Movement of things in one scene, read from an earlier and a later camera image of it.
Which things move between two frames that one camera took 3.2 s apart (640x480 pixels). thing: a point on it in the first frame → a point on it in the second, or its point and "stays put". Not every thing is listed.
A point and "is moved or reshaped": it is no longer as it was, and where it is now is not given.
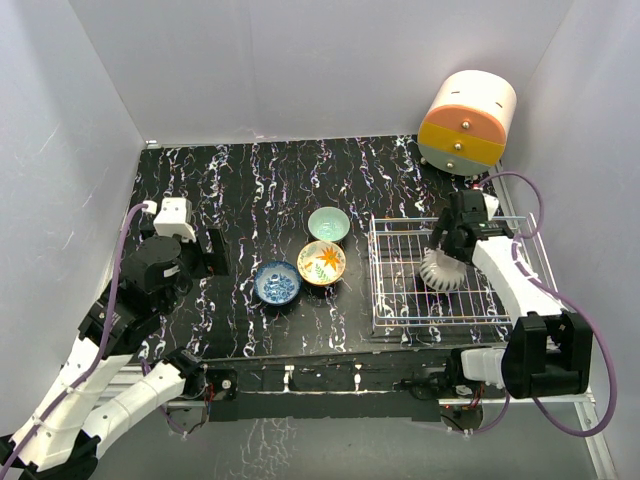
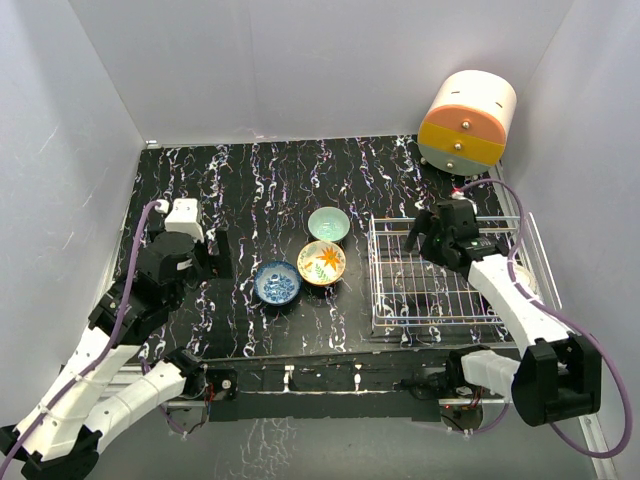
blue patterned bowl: x=278 y=282 stays put
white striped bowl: x=441 y=272 is moved or reshaped
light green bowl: x=328 y=224 stays put
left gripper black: x=217 y=260 stays put
